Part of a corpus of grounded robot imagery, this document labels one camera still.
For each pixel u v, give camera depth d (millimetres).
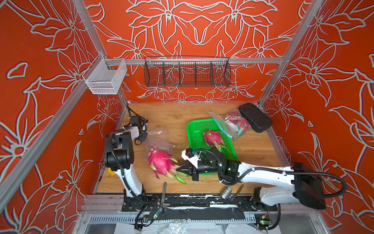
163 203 728
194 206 729
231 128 964
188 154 567
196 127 973
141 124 889
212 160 539
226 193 729
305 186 401
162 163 612
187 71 968
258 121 996
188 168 602
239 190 767
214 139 873
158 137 957
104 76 928
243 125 949
